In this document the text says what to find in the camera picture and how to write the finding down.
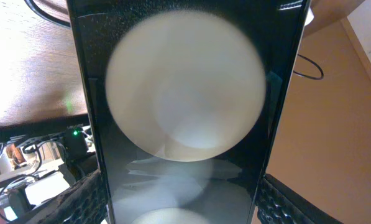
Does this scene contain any black charging cable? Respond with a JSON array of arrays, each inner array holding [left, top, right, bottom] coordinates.
[[293, 53, 324, 80]]

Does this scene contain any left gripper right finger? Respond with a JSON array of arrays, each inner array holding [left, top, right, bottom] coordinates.
[[255, 174, 341, 224]]

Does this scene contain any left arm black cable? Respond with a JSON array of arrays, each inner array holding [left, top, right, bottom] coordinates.
[[24, 0, 71, 29]]

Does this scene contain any black smartphone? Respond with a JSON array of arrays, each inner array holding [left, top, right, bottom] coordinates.
[[67, 0, 310, 223]]

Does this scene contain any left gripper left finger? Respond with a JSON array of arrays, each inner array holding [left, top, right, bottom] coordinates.
[[16, 169, 108, 224]]

